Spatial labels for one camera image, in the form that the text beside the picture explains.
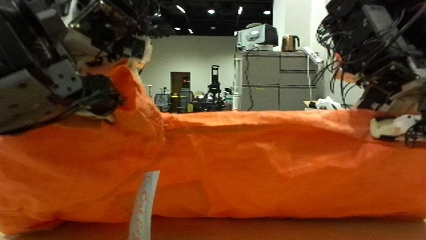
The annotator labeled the orange button shirt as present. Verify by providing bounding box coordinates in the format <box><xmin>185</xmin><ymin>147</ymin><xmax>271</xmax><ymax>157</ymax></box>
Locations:
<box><xmin>0</xmin><ymin>61</ymin><xmax>426</xmax><ymax>234</ymax></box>

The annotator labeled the white power strip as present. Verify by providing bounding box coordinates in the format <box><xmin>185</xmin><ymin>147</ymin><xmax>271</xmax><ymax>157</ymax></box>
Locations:
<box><xmin>302</xmin><ymin>46</ymin><xmax>324</xmax><ymax>64</ymax></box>

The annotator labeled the crumpled white paper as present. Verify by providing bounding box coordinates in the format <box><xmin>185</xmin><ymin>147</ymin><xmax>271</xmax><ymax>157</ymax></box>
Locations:
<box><xmin>310</xmin><ymin>95</ymin><xmax>343</xmax><ymax>111</ymax></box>

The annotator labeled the copper kettle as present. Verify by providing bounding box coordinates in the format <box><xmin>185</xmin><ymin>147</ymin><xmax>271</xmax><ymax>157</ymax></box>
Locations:
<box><xmin>280</xmin><ymin>34</ymin><xmax>300</xmax><ymax>53</ymax></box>

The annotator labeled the grey filing cabinet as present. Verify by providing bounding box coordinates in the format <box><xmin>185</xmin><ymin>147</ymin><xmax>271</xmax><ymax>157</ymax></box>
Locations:
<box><xmin>238</xmin><ymin>49</ymin><xmax>324</xmax><ymax>112</ymax></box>

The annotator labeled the grey boxy monitor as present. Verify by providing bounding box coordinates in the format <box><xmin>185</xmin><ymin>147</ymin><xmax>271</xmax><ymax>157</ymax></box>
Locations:
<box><xmin>235</xmin><ymin>23</ymin><xmax>279</xmax><ymax>52</ymax></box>

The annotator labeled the brown door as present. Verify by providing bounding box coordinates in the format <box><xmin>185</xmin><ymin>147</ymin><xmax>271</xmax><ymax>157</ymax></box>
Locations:
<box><xmin>169</xmin><ymin>71</ymin><xmax>191</xmax><ymax>98</ymax></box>

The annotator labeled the pale blue hang tag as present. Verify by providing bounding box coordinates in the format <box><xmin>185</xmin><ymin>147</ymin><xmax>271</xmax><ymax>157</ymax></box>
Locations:
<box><xmin>127</xmin><ymin>170</ymin><xmax>161</xmax><ymax>240</ymax></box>

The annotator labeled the black camera tripod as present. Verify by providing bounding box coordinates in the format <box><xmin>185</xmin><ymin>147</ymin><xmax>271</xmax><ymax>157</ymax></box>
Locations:
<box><xmin>194</xmin><ymin>64</ymin><xmax>231</xmax><ymax>113</ymax></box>

